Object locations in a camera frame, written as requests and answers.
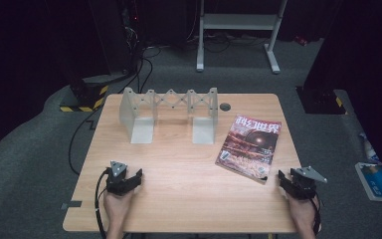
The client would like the person's right hand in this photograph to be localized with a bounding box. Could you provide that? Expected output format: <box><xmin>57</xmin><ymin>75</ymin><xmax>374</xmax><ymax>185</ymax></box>
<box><xmin>286</xmin><ymin>193</ymin><xmax>321</xmax><ymax>234</ymax></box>

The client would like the white blue bottle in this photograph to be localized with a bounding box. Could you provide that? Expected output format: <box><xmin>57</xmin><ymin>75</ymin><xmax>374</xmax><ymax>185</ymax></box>
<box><xmin>358</xmin><ymin>131</ymin><xmax>382</xmax><ymax>164</ymax></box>

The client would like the blue and white packet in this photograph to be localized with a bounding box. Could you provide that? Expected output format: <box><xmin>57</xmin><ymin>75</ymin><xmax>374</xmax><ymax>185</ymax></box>
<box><xmin>354</xmin><ymin>161</ymin><xmax>382</xmax><ymax>203</ymax></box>

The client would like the translucent grey expandable book rack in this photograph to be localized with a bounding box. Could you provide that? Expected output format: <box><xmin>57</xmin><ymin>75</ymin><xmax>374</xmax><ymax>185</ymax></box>
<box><xmin>118</xmin><ymin>87</ymin><xmax>220</xmax><ymax>145</ymax></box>

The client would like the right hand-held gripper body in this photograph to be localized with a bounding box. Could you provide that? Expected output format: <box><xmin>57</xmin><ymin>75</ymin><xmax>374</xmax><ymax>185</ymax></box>
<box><xmin>289</xmin><ymin>165</ymin><xmax>328</xmax><ymax>201</ymax></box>

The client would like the white metal stand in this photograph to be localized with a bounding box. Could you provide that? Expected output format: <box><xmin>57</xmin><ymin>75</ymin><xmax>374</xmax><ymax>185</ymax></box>
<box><xmin>195</xmin><ymin>0</ymin><xmax>288</xmax><ymax>75</ymax></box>

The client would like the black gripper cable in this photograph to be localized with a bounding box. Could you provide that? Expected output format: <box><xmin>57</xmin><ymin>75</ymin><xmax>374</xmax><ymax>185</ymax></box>
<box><xmin>94</xmin><ymin>167</ymin><xmax>112</xmax><ymax>239</ymax></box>
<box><xmin>309</xmin><ymin>194</ymin><xmax>323</xmax><ymax>236</ymax></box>

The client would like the black floor cable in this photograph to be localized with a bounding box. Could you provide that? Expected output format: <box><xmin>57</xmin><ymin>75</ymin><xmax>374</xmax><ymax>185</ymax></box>
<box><xmin>68</xmin><ymin>46</ymin><xmax>163</xmax><ymax>176</ymax></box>

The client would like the grey tape piece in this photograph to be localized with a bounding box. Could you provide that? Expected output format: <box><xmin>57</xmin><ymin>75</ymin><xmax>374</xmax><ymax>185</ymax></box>
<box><xmin>61</xmin><ymin>200</ymin><xmax>84</xmax><ymax>211</ymax></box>

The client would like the person's left hand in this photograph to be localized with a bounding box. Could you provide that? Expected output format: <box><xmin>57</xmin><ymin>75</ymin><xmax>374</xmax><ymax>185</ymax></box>
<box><xmin>102</xmin><ymin>189</ymin><xmax>135</xmax><ymax>231</ymax></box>

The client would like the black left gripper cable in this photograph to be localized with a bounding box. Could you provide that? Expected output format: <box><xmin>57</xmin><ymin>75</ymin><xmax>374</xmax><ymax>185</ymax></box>
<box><xmin>94</xmin><ymin>167</ymin><xmax>112</xmax><ymax>239</ymax></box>

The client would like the black cable bundle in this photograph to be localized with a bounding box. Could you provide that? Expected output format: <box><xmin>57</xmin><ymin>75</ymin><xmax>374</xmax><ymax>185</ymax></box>
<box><xmin>187</xmin><ymin>31</ymin><xmax>270</xmax><ymax>54</ymax></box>

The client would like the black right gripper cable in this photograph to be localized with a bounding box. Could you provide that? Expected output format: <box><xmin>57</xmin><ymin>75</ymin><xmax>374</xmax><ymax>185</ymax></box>
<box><xmin>309</xmin><ymin>194</ymin><xmax>323</xmax><ymax>236</ymax></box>

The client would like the dark curtain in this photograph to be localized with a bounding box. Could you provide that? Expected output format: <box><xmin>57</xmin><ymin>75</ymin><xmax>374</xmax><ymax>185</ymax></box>
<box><xmin>302</xmin><ymin>0</ymin><xmax>382</xmax><ymax>190</ymax></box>
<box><xmin>0</xmin><ymin>0</ymin><xmax>110</xmax><ymax>162</ymax></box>

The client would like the black yellow striped stand base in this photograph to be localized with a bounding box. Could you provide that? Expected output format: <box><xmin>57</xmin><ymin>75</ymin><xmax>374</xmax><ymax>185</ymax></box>
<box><xmin>59</xmin><ymin>77</ymin><xmax>110</xmax><ymax>114</ymax></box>

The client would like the red science fiction magazine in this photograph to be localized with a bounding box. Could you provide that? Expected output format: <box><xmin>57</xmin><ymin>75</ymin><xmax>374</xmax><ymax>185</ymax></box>
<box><xmin>215</xmin><ymin>114</ymin><xmax>284</xmax><ymax>185</ymax></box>

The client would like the black equipment tower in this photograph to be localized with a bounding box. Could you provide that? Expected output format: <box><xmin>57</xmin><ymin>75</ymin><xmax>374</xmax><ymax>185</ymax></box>
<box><xmin>89</xmin><ymin>0</ymin><xmax>144</xmax><ymax>76</ymax></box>

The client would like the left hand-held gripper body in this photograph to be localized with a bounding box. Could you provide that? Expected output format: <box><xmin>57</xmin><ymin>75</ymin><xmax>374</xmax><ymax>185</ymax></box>
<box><xmin>104</xmin><ymin>160</ymin><xmax>137</xmax><ymax>196</ymax></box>

